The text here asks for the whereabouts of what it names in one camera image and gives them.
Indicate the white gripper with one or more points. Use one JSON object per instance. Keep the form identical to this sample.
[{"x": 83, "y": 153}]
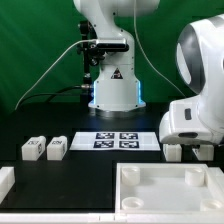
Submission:
[{"x": 181, "y": 125}]

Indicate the white square table top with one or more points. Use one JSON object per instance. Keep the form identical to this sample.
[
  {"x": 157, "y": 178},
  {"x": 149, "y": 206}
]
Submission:
[{"x": 168, "y": 188}]

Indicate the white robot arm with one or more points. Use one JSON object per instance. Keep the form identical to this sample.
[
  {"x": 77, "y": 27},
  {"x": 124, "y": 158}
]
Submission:
[{"x": 200, "y": 62}]

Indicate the white sheet with AprilTags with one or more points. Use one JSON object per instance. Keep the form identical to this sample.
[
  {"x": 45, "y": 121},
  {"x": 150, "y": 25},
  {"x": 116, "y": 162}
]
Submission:
[{"x": 131, "y": 141}]

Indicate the white L-shaped obstacle fence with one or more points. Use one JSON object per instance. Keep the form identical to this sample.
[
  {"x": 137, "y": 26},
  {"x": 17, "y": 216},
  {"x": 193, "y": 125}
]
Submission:
[{"x": 210, "y": 217}]

